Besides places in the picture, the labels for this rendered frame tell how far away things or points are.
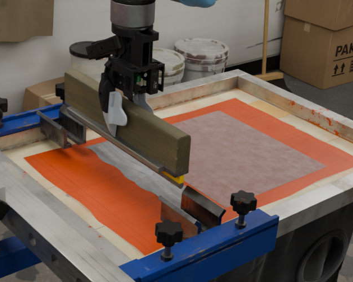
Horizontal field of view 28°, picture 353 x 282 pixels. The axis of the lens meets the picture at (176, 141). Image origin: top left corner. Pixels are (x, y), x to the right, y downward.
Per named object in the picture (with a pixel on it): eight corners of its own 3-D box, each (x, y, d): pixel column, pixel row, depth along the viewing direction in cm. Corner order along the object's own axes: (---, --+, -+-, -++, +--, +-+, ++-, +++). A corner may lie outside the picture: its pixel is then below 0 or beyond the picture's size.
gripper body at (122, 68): (129, 103, 119) (131, 36, 114) (101, 87, 125) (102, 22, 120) (164, 94, 124) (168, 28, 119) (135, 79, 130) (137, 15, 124)
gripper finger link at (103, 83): (100, 113, 124) (107, 66, 121) (94, 111, 125) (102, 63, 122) (121, 112, 127) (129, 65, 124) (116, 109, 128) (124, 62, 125)
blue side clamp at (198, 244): (254, 236, 127) (259, 203, 124) (274, 249, 124) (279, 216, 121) (119, 297, 109) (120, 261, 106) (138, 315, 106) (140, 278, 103)
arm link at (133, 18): (101, -4, 118) (140, -9, 123) (101, 23, 120) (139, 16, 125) (128, 8, 113) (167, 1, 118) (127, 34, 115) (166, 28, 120)
